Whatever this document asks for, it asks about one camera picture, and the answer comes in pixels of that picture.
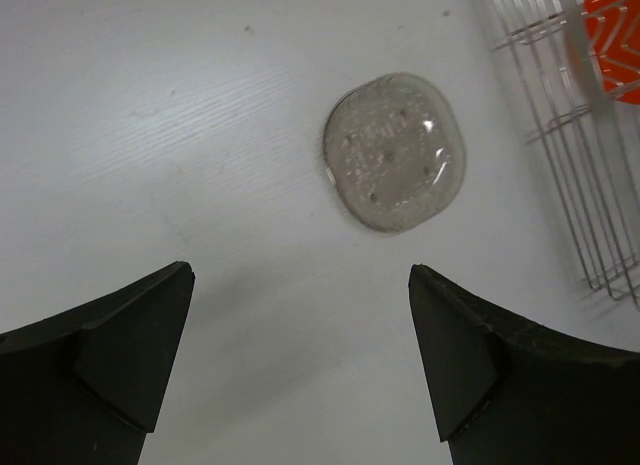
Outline wire dish rack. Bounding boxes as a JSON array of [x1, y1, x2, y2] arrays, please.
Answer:
[[475, 0, 639, 303]]

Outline orange plate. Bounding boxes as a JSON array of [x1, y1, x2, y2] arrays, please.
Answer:
[[583, 0, 639, 105]]

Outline clear glass plate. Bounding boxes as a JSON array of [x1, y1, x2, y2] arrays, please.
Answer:
[[322, 72, 467, 233]]

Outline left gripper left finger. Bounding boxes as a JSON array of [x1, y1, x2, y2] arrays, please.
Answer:
[[1, 262, 195, 464]]

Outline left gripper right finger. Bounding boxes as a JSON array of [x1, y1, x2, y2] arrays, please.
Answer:
[[408, 265, 639, 464]]

